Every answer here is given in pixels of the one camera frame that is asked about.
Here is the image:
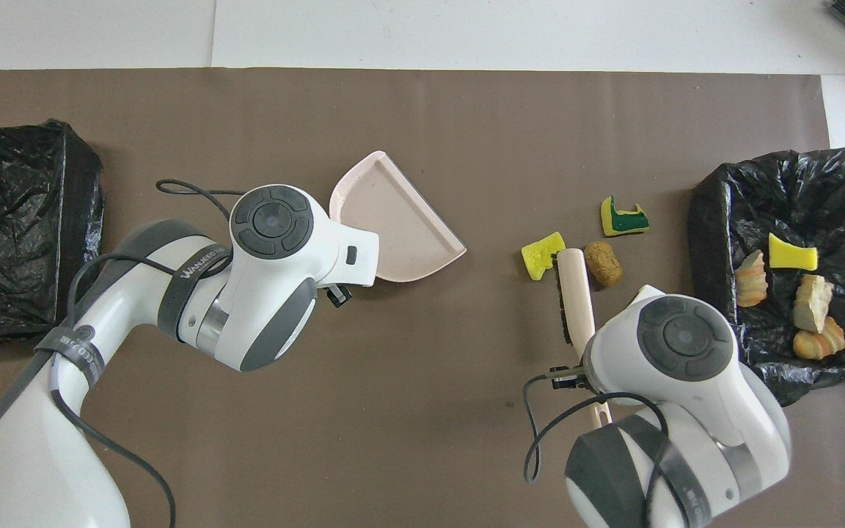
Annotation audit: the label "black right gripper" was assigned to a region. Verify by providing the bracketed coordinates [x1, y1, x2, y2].
[549, 365, 588, 391]

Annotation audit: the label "beige hand brush black bristles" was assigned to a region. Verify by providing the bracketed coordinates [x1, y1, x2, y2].
[555, 248, 612, 426]

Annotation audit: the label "pale pink plastic dustpan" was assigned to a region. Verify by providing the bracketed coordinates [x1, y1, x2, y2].
[329, 150, 467, 283]

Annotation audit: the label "brown textured bread piece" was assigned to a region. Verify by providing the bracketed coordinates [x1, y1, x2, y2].
[582, 241, 625, 287]

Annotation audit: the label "chunky yellow sponge piece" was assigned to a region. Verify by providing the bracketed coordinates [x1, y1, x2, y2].
[521, 231, 567, 282]

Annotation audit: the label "green and yellow sponge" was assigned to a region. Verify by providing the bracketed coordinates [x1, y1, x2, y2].
[600, 195, 651, 238]

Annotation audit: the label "beige fake bread piece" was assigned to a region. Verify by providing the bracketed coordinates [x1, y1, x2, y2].
[793, 274, 835, 334]
[734, 249, 769, 308]
[793, 317, 845, 361]

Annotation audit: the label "crumpled black bag bin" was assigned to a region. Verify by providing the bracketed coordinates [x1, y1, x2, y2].
[688, 147, 845, 412]

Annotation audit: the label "brown paper table mat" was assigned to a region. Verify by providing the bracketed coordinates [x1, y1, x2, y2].
[0, 68, 845, 528]

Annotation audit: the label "black bag covered box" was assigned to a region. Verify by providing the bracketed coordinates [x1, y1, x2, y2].
[0, 120, 106, 347]

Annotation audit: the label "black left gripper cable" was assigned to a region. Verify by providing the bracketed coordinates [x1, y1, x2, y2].
[52, 178, 247, 528]

